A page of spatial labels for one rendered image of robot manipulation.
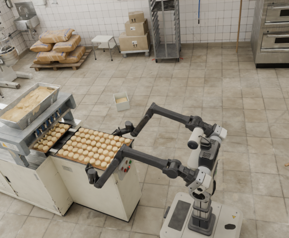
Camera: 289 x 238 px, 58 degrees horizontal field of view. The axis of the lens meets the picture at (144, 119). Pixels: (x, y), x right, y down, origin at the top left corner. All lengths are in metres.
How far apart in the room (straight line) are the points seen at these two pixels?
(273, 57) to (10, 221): 4.60
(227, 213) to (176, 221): 0.47
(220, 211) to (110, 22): 4.76
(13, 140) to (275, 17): 4.06
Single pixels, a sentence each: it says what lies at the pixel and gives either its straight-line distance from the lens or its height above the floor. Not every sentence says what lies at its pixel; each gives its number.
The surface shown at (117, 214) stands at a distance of 2.79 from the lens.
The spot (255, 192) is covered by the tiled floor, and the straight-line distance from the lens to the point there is 3.13.
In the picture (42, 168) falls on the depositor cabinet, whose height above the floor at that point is 0.78.
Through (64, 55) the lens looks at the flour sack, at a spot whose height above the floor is 0.34.
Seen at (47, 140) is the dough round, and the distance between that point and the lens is 2.64.
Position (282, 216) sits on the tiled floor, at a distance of 3.04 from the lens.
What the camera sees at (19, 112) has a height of 1.29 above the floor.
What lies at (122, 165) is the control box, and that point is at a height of 0.84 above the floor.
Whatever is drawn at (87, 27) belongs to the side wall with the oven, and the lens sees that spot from 6.49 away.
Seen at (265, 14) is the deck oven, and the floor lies 0.96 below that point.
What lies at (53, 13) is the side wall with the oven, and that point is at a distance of 6.75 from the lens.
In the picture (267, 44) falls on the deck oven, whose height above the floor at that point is 0.49.
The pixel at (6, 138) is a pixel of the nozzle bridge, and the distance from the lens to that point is 2.44.
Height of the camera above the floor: 2.50
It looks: 39 degrees down
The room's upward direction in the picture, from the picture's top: 9 degrees counter-clockwise
